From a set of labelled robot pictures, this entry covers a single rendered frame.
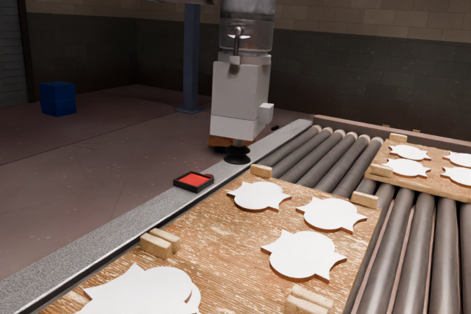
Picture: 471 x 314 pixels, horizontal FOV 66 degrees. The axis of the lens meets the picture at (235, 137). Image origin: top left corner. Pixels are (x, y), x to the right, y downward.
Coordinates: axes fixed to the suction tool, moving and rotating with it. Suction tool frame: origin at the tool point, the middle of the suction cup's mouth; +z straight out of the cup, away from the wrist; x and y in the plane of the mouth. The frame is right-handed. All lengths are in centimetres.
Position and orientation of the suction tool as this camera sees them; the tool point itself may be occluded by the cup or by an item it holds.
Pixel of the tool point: (237, 159)
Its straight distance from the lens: 56.6
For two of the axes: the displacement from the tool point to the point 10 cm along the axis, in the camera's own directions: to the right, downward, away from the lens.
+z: -0.7, 9.5, 3.1
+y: 2.9, -2.7, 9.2
